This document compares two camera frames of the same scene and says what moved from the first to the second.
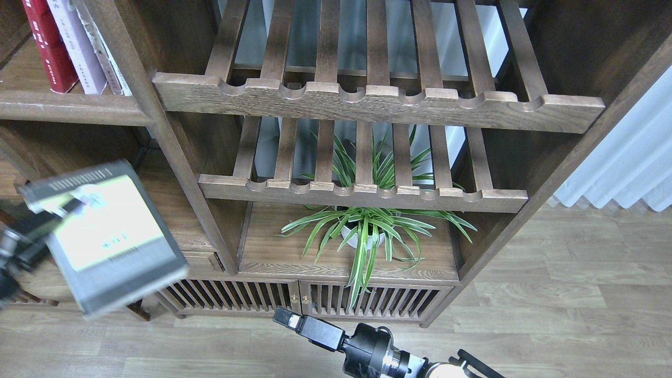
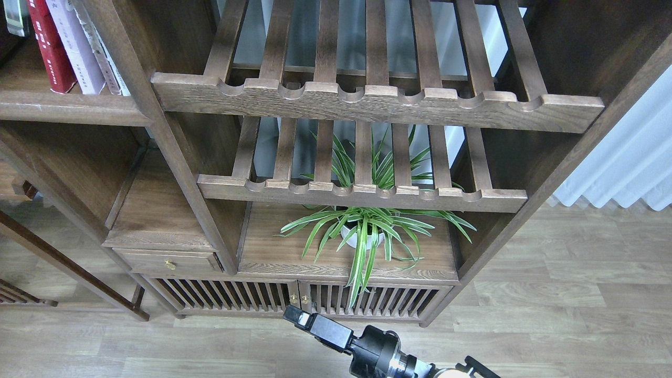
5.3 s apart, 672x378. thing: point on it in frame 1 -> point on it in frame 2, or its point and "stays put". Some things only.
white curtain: (634, 160) stays put
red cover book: (60, 74) stays put
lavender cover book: (79, 47) stays put
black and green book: (114, 251) -> (18, 18)
